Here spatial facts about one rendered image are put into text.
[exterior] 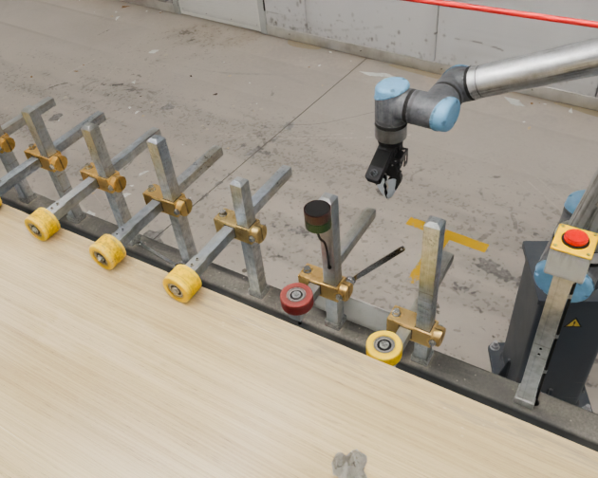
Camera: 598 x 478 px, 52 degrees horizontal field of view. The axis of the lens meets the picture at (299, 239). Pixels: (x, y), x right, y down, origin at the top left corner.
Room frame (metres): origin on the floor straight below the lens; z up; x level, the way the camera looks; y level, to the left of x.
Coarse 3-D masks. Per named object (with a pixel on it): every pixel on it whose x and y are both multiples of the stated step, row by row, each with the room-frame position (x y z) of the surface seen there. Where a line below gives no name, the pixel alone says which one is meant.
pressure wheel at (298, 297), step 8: (288, 288) 1.00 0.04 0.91; (296, 288) 1.00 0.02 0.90; (304, 288) 1.00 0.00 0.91; (280, 296) 0.98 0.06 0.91; (288, 296) 0.98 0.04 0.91; (296, 296) 0.97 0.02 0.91; (304, 296) 0.97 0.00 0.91; (312, 296) 0.97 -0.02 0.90; (288, 304) 0.95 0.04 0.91; (296, 304) 0.95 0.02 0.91; (304, 304) 0.95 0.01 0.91; (312, 304) 0.97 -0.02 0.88; (288, 312) 0.95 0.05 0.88; (296, 312) 0.94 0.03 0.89; (304, 312) 0.94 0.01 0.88
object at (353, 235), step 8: (368, 208) 1.32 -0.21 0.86; (360, 216) 1.29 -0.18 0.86; (368, 216) 1.28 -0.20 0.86; (360, 224) 1.26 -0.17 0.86; (368, 224) 1.27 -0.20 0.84; (352, 232) 1.22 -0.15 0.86; (360, 232) 1.23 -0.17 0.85; (344, 240) 1.20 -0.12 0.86; (352, 240) 1.19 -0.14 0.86; (344, 248) 1.17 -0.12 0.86; (352, 248) 1.19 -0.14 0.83; (344, 256) 1.15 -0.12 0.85; (312, 288) 1.03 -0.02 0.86; (296, 320) 0.96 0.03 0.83
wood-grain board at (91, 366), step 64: (0, 256) 1.24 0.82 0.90; (64, 256) 1.22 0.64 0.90; (128, 256) 1.19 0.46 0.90; (0, 320) 1.01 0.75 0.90; (64, 320) 0.99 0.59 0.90; (128, 320) 0.96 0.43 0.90; (192, 320) 0.94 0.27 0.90; (256, 320) 0.92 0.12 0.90; (0, 384) 0.82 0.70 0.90; (64, 384) 0.80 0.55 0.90; (128, 384) 0.78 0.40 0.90; (192, 384) 0.76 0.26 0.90; (256, 384) 0.74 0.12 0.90; (320, 384) 0.73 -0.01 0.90; (384, 384) 0.71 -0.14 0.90; (0, 448) 0.66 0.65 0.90; (64, 448) 0.64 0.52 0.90; (128, 448) 0.63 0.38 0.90; (192, 448) 0.61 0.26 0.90; (256, 448) 0.60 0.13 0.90; (320, 448) 0.58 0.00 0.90; (384, 448) 0.57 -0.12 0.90; (448, 448) 0.55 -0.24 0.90; (512, 448) 0.54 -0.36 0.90; (576, 448) 0.53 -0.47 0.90
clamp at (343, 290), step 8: (304, 272) 1.08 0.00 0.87; (312, 272) 1.08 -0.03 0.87; (320, 272) 1.08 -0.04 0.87; (304, 280) 1.07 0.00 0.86; (312, 280) 1.05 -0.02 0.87; (320, 280) 1.05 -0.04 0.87; (344, 280) 1.04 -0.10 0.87; (320, 288) 1.04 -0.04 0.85; (328, 288) 1.03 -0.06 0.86; (336, 288) 1.02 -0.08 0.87; (344, 288) 1.02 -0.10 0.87; (352, 288) 1.04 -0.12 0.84; (328, 296) 1.03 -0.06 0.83; (336, 296) 1.01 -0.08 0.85; (344, 296) 1.00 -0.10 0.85
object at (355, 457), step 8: (336, 456) 0.55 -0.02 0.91; (344, 456) 0.56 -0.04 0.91; (352, 456) 0.55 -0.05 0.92; (360, 456) 0.55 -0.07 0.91; (336, 464) 0.54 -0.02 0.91; (344, 464) 0.54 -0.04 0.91; (352, 464) 0.54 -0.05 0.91; (360, 464) 0.54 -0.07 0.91; (336, 472) 0.53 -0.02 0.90; (344, 472) 0.52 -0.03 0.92; (352, 472) 0.52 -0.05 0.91; (360, 472) 0.52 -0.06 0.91
